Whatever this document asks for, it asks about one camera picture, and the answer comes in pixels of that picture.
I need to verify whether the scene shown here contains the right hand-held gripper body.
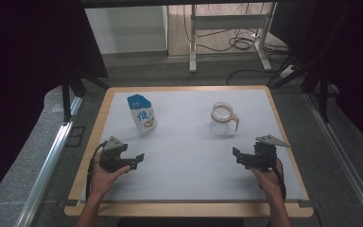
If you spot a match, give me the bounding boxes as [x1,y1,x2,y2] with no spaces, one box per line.
[244,134,292,173]

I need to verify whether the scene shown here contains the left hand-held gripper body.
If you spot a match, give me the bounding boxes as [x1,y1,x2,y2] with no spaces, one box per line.
[98,135,130,173]

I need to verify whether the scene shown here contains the clear glass pitcher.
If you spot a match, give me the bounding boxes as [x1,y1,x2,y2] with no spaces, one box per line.
[209,101,240,137]

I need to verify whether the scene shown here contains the blue and white pouch bag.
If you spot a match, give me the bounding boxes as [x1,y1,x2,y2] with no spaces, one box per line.
[127,94,158,137]

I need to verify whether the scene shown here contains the person's left hand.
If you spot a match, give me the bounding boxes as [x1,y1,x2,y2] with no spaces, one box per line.
[89,152,132,199]

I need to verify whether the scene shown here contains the person's right hand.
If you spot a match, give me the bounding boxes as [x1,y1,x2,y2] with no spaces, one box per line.
[248,159,285,197]

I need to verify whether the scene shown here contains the wooden table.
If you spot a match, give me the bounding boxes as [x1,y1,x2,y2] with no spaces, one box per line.
[63,84,315,218]

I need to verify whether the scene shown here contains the white table mat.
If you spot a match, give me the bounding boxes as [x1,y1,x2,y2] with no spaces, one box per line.
[79,89,305,202]

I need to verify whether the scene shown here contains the black tripod stand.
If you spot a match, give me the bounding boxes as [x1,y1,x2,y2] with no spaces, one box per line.
[60,70,110,123]

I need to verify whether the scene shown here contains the black metal stand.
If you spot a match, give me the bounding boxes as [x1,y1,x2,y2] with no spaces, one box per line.
[302,61,339,125]

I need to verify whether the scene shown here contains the white power strip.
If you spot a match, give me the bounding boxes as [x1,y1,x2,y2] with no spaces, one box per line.
[277,64,297,79]

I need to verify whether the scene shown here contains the white cabinet panel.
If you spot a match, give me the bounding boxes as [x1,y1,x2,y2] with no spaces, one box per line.
[84,6,168,55]

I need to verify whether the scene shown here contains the dark curtain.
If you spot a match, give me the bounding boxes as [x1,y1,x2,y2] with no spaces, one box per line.
[0,0,109,211]
[268,0,363,156]

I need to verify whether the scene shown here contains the aluminium rail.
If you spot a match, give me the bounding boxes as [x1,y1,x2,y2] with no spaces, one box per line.
[14,95,83,227]
[303,93,363,227]

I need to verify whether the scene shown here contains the black floor cables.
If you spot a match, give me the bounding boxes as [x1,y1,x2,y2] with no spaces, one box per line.
[182,3,292,87]

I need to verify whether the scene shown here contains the white metal desk frame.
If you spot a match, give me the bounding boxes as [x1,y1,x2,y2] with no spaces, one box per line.
[188,3,273,74]

